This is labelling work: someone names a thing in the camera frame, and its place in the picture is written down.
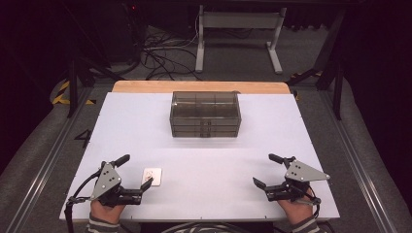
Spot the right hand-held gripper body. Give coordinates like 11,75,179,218
263,159,331,207

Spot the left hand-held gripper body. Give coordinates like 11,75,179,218
89,161,144,208

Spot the small white square packet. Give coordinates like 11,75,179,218
142,167,163,187

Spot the transparent grey drawer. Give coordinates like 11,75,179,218
171,130,241,139
171,124,242,133
170,117,242,127

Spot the transparent grey drawer box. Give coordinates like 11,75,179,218
169,90,243,139

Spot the person's left hand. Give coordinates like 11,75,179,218
89,199,126,224

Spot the person's right hand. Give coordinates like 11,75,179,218
277,188,316,226

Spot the person's torso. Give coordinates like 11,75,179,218
139,220,277,233

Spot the black metal stand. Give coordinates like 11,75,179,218
286,9,346,121
65,57,98,119

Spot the yellow black hazard tape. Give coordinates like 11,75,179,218
51,80,97,107

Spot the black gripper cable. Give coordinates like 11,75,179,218
304,185,323,221
63,169,102,233

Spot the aluminium floor rail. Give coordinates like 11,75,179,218
318,89,401,233
4,86,95,233

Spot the tangle of black floor cables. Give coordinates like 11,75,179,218
141,24,203,82

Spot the grey metal stand frame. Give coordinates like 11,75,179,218
193,4,289,76

